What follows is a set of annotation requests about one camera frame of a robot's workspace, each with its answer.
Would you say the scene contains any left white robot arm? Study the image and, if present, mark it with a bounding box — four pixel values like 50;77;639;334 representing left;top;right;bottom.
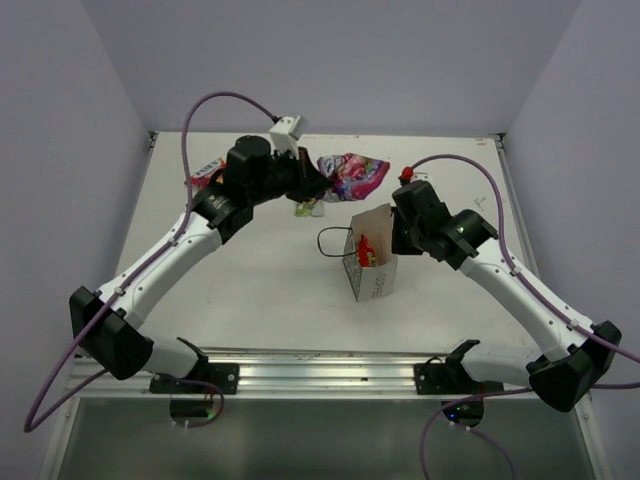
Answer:
69;135;332;393

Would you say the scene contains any red cable connector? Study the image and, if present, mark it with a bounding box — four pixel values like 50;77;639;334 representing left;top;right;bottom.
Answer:
399;167;414;183

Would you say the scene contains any purple cable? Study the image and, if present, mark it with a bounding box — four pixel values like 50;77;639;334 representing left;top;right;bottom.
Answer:
409;153;640;480
23;93;279;434

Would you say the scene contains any purple Fox's candy bag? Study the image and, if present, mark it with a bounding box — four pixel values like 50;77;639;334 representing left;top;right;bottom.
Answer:
317;153;390;203

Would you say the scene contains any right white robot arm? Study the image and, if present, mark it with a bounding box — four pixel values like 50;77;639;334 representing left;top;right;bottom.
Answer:
392;180;622;412

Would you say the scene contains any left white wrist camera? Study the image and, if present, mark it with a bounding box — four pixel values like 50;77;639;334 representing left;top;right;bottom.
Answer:
268;115;307;156

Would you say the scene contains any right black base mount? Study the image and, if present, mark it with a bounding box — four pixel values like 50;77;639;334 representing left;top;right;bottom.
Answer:
413;357;504;395

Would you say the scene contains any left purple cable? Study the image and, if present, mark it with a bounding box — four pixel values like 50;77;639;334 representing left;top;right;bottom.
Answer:
23;93;279;434

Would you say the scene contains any white coffee paper bag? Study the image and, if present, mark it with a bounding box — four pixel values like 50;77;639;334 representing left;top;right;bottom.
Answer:
316;203;398;302

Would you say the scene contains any aluminium mounting rail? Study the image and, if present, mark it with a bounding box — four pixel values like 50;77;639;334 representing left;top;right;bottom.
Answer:
63;347;536;401

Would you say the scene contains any red snack packet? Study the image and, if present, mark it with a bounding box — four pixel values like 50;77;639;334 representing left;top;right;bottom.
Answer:
356;234;382;268

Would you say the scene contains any orange Fox's candy bag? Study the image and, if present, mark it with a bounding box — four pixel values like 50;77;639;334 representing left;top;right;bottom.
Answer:
190;158;226;190

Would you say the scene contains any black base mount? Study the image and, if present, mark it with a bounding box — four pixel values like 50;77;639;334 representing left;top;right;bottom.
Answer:
413;357;504;395
149;362;240;395

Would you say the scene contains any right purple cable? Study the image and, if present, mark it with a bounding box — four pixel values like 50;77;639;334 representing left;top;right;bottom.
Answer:
409;153;640;480

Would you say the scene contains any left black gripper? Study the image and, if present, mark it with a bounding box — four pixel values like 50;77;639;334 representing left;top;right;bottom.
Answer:
247;143;330;205

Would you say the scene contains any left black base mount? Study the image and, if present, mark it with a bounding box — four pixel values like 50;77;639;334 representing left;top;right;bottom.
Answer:
149;362;240;395

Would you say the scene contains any green snack packet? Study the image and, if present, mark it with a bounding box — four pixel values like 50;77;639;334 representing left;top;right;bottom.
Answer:
294;199;325;218

